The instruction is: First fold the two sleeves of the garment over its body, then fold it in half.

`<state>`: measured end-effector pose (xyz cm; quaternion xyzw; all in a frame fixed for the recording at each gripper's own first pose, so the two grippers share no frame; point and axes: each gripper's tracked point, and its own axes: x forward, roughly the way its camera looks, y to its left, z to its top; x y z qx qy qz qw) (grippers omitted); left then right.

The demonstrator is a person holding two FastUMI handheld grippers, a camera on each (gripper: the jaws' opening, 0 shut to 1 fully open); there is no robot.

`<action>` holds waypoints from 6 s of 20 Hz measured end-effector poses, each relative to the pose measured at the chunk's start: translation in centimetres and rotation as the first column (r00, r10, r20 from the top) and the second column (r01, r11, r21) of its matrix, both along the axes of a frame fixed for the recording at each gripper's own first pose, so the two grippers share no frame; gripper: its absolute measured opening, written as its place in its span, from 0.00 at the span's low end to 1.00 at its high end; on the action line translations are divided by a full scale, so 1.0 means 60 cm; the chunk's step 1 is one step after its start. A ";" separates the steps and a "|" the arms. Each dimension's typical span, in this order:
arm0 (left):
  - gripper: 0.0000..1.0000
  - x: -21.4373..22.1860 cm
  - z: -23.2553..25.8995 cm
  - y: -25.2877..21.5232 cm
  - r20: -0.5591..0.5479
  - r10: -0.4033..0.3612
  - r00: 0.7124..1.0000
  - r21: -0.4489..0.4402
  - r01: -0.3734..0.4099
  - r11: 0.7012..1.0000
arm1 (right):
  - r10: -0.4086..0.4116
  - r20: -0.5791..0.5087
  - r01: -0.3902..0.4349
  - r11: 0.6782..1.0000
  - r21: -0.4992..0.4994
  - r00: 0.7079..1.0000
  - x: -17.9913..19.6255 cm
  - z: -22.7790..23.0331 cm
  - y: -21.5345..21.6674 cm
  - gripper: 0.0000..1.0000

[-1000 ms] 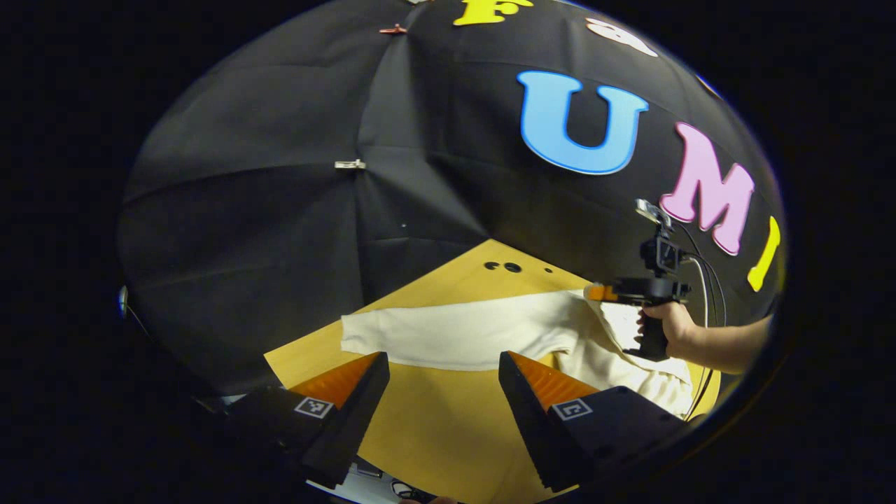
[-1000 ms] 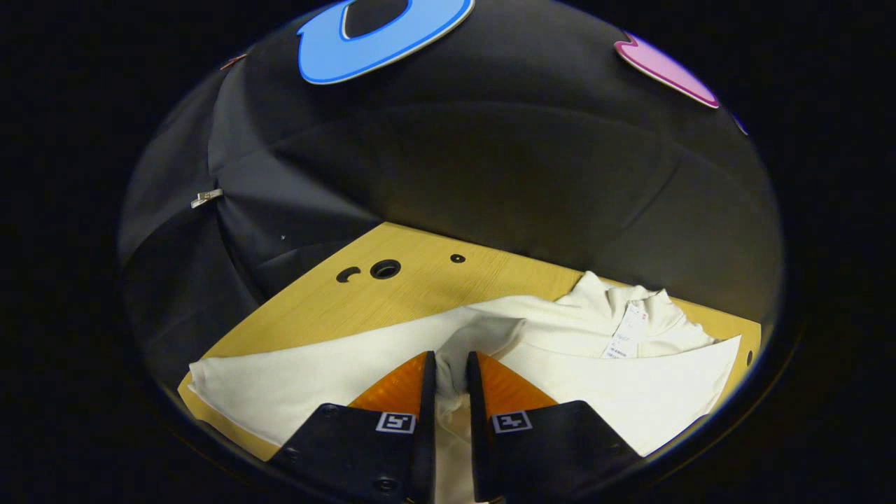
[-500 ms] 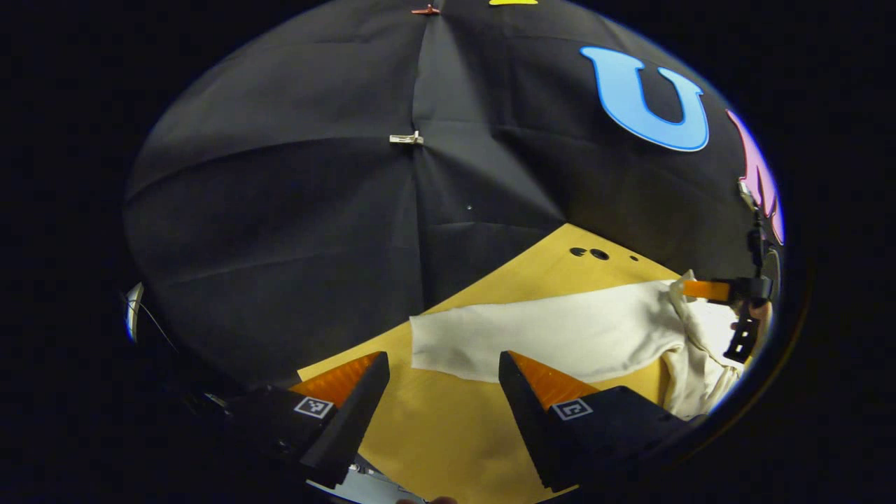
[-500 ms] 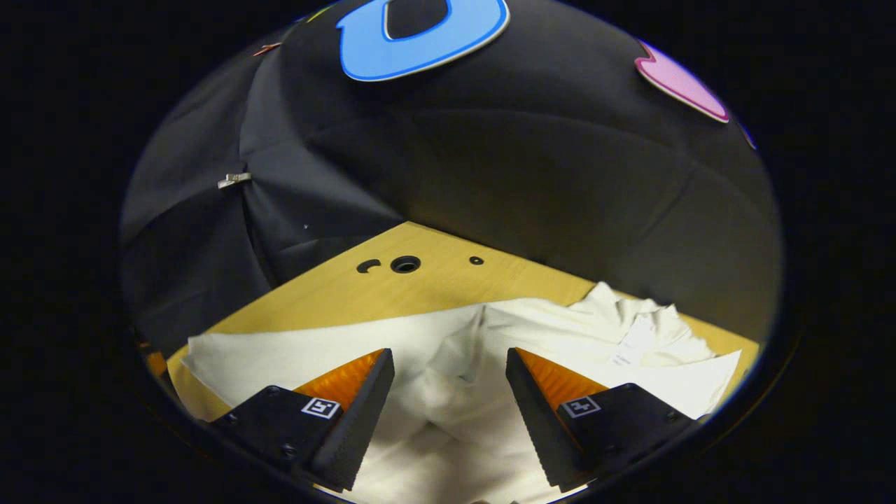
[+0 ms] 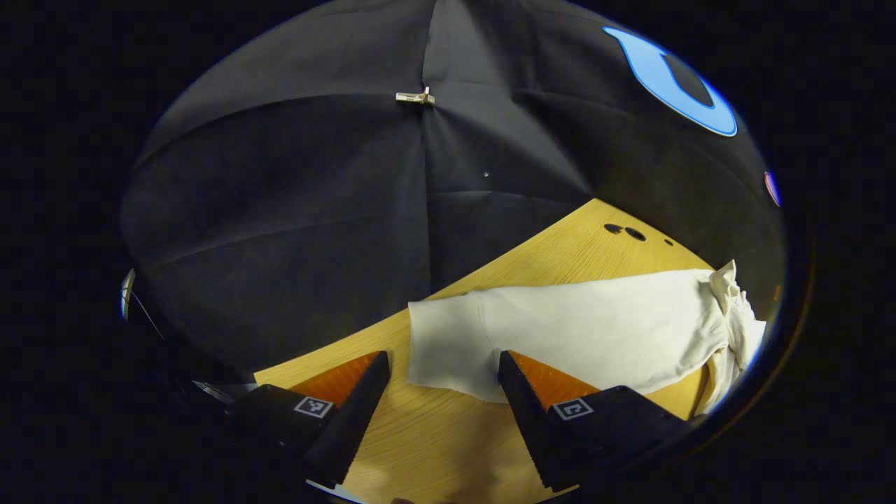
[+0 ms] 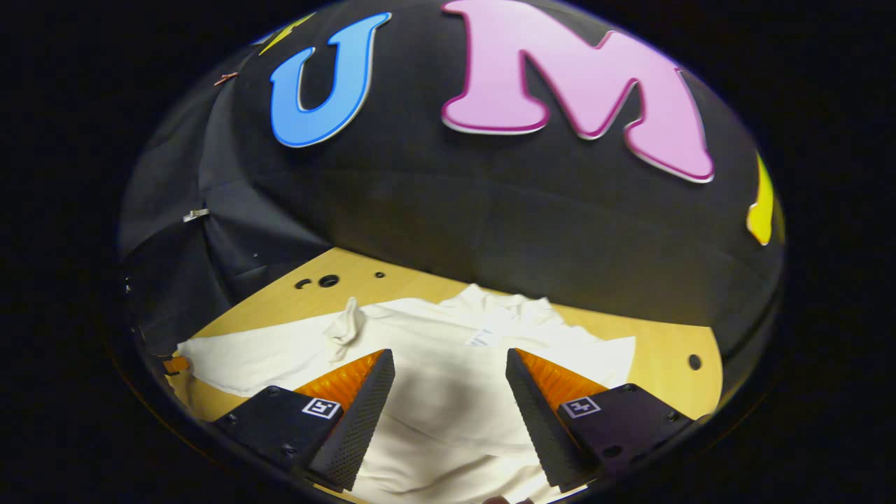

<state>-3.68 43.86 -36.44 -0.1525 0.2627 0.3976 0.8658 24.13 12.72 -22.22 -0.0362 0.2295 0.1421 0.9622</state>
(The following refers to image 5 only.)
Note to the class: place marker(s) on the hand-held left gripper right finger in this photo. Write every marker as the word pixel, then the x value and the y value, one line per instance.
pixel 525 420

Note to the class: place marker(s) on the silver metal clip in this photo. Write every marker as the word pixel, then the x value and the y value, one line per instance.
pixel 415 97

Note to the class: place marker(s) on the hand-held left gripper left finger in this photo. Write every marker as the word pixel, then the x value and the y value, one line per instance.
pixel 357 420

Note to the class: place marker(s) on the black backdrop cloth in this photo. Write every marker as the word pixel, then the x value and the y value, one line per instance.
pixel 315 210

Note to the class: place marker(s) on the white sweatshirt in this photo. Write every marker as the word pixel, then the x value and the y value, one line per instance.
pixel 595 329

